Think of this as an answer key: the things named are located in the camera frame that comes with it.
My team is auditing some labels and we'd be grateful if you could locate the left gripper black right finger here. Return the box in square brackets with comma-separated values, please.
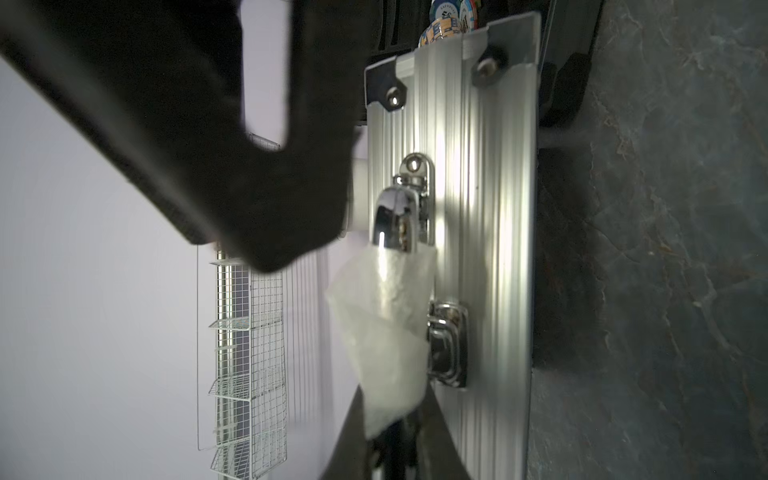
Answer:
[321, 386, 470, 479]

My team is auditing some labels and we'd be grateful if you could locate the striped poker chip stack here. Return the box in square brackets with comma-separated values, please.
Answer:
[418, 17, 463, 47]

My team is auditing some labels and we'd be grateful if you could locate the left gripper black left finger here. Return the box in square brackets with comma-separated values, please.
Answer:
[1, 1, 372, 273]

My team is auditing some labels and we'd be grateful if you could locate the white wire wall shelf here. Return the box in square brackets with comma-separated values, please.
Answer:
[196, 134, 334, 480]

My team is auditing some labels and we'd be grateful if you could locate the silver aluminium poker case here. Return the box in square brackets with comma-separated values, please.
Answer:
[327, 12, 541, 479]

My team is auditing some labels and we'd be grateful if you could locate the blue round dealer chip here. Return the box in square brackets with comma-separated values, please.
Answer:
[429, 0, 460, 22]

